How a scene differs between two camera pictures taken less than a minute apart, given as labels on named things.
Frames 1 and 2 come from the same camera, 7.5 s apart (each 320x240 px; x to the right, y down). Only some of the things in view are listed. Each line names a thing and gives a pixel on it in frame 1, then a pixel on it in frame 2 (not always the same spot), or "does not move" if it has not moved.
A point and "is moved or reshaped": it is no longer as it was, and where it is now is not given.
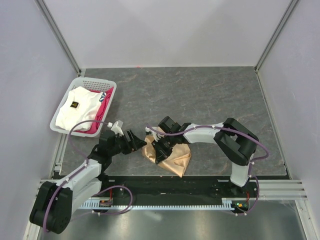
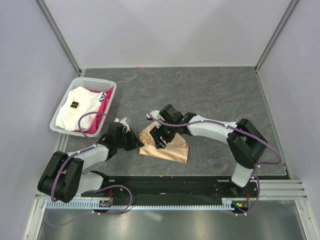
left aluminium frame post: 44,10 does not move
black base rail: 174,189 does not move
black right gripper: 161,153 → 157,133
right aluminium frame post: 290,8 does not move
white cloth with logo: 80,104 does not move
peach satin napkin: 176,161 is moved or reshaped
